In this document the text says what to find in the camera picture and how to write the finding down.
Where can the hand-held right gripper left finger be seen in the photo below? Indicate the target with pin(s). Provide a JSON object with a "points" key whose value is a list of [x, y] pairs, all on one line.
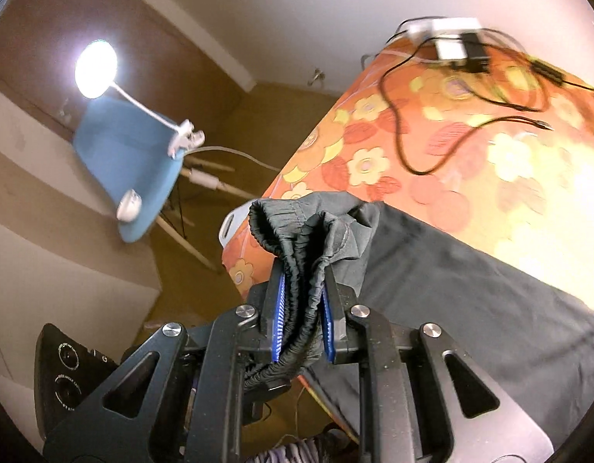
{"points": [[277, 313]]}

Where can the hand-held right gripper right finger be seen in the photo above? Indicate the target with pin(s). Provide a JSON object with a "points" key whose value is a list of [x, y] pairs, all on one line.
{"points": [[328, 330]]}

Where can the dark grey pants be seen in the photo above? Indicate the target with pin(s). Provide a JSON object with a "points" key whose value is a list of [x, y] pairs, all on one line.
{"points": [[446, 299]]}

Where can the person's striped clothing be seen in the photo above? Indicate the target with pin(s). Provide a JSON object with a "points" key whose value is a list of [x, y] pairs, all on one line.
{"points": [[282, 456]]}

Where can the blue chair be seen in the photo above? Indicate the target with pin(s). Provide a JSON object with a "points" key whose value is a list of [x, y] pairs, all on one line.
{"points": [[128, 154]]}

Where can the orange floral bed cover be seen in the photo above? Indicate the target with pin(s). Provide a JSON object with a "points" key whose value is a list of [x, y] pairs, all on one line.
{"points": [[470, 154]]}

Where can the white clip lamp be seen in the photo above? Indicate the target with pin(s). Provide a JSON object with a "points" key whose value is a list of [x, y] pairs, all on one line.
{"points": [[96, 70]]}

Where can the white power adapter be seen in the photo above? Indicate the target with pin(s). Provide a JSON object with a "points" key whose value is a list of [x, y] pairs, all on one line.
{"points": [[449, 49]]}

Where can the black power adapter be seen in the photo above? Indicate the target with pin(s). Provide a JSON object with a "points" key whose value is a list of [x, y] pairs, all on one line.
{"points": [[475, 53]]}

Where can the white power strip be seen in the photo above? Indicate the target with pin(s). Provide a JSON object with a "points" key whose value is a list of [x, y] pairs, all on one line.
{"points": [[441, 26]]}

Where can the brown wooden door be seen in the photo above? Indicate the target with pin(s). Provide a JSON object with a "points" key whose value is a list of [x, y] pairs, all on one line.
{"points": [[60, 9]]}

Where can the metal wall hook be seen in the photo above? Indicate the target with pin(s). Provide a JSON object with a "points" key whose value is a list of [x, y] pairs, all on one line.
{"points": [[317, 77]]}

